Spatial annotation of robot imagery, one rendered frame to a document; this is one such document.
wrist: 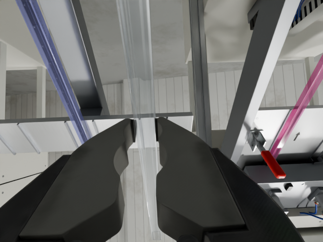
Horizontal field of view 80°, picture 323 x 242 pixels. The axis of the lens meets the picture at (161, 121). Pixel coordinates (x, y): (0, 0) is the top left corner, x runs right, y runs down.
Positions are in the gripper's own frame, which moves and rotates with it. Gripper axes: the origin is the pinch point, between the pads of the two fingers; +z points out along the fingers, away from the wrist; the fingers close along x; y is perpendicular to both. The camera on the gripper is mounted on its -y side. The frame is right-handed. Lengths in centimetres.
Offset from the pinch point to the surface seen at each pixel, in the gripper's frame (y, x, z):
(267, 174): 26.0, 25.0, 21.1
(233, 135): 16.7, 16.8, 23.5
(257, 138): 16.8, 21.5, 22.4
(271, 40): -2.8, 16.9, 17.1
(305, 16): -5, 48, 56
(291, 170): 25.8, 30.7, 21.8
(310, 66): 19, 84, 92
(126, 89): 99, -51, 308
